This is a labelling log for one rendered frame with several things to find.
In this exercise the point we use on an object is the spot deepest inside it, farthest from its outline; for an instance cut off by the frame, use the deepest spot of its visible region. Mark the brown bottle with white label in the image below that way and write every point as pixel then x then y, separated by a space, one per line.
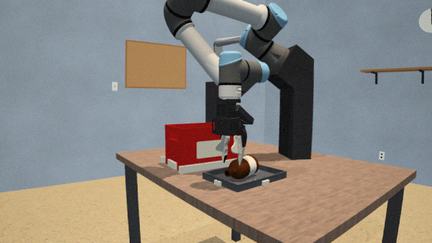
pixel 249 166

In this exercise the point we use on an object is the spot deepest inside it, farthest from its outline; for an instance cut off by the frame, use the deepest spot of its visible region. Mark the red plastic crate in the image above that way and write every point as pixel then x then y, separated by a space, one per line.
pixel 193 144

